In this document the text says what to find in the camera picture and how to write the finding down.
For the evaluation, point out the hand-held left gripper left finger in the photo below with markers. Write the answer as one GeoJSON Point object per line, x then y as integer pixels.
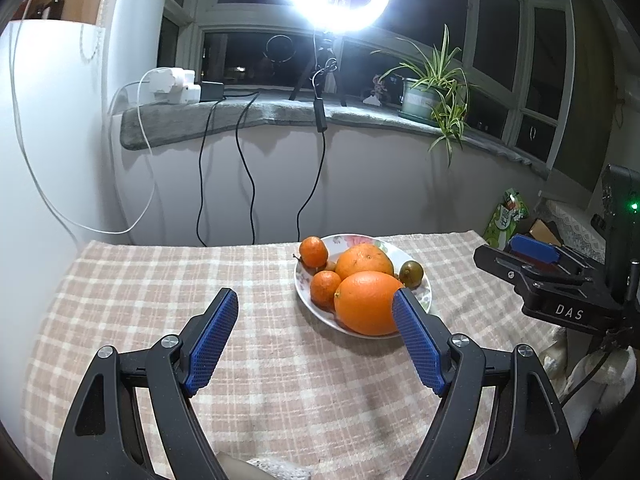
{"type": "Point", "coordinates": [212, 342]}

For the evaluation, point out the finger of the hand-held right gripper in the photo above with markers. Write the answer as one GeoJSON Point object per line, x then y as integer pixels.
{"type": "Point", "coordinates": [535, 249]}
{"type": "Point", "coordinates": [505, 262]}

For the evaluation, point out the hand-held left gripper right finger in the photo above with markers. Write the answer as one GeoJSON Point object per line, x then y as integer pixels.
{"type": "Point", "coordinates": [417, 345]}

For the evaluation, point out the smooth large orange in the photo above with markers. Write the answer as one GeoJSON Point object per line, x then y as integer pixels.
{"type": "Point", "coordinates": [365, 305]}

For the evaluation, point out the green brown passion fruit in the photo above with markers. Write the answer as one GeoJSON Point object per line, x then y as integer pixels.
{"type": "Point", "coordinates": [411, 274]}

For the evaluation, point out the rough spotted large orange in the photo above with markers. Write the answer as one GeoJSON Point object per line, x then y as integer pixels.
{"type": "Point", "coordinates": [362, 260]}

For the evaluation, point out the small tangerine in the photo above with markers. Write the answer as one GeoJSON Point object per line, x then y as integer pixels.
{"type": "Point", "coordinates": [324, 288]}
{"type": "Point", "coordinates": [313, 251]}

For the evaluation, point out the small brown kiwi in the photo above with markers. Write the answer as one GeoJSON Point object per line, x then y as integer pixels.
{"type": "Point", "coordinates": [331, 266]}

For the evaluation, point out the white floral plate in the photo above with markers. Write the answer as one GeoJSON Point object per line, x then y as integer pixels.
{"type": "Point", "coordinates": [345, 241]}

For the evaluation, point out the person's right hand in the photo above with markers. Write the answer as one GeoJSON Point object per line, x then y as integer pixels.
{"type": "Point", "coordinates": [610, 385]}

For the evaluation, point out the cardboard box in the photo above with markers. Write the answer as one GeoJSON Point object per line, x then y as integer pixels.
{"type": "Point", "coordinates": [542, 230]}

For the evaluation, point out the green bag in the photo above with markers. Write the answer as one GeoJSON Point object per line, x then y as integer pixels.
{"type": "Point", "coordinates": [502, 220]}

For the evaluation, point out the white lace cover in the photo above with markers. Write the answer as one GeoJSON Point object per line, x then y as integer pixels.
{"type": "Point", "coordinates": [575, 225]}

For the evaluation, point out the checkered tablecloth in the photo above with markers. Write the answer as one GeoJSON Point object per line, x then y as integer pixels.
{"type": "Point", "coordinates": [150, 285]}

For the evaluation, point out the light patterned cloth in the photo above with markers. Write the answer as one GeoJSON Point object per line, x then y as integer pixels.
{"type": "Point", "coordinates": [280, 470]}

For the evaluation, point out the white plant pot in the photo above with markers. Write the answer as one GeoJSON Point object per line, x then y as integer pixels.
{"type": "Point", "coordinates": [417, 100]}

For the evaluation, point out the spider plant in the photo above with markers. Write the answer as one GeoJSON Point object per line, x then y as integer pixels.
{"type": "Point", "coordinates": [440, 85]}

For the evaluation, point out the small pink flower plant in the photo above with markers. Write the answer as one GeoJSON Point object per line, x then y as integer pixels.
{"type": "Point", "coordinates": [376, 91]}

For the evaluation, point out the black power adapter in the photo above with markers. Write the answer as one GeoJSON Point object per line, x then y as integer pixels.
{"type": "Point", "coordinates": [212, 91]}

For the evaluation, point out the white window frame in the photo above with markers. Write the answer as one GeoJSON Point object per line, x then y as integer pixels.
{"type": "Point", "coordinates": [524, 60]}

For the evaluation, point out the white wall charger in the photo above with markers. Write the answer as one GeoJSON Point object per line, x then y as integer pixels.
{"type": "Point", "coordinates": [167, 80]}
{"type": "Point", "coordinates": [187, 95]}

